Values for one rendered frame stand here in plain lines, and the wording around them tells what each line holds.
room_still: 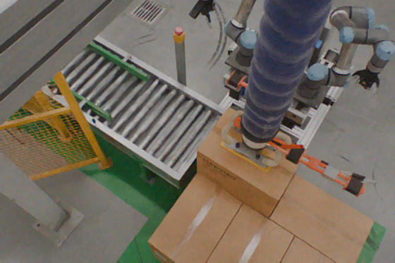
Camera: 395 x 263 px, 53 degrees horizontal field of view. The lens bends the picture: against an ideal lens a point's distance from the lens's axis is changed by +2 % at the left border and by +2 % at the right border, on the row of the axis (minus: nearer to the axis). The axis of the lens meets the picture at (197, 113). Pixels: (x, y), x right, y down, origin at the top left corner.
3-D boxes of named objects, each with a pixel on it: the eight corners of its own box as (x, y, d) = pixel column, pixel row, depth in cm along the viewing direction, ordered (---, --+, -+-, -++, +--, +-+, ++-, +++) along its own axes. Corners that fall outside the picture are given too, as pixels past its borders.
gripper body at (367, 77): (353, 84, 201) (362, 70, 191) (360, 72, 205) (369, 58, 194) (368, 92, 199) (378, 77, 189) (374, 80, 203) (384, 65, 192)
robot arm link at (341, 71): (321, 78, 261) (347, 1, 224) (345, 80, 260) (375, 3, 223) (324, 89, 252) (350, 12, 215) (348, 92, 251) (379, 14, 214)
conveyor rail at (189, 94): (24, 8, 389) (16, -6, 372) (27, 5, 391) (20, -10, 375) (222, 125, 324) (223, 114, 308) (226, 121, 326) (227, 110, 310)
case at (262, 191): (196, 172, 289) (196, 149, 255) (225, 132, 306) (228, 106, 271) (268, 218, 273) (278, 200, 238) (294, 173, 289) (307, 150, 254)
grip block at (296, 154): (283, 158, 229) (286, 154, 224) (291, 145, 233) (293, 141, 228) (297, 166, 227) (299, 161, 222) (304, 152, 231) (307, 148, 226)
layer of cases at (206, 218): (153, 252, 300) (147, 241, 265) (223, 153, 340) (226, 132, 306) (295, 359, 266) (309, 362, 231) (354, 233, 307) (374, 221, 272)
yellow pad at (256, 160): (219, 145, 244) (219, 142, 240) (227, 134, 248) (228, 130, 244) (267, 174, 235) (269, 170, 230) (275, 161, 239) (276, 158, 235)
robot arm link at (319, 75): (303, 72, 261) (309, 60, 250) (324, 75, 261) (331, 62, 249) (304, 87, 255) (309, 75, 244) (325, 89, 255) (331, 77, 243)
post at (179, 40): (178, 102, 383) (173, 34, 296) (182, 97, 386) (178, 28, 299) (183, 106, 381) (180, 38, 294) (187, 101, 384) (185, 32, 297)
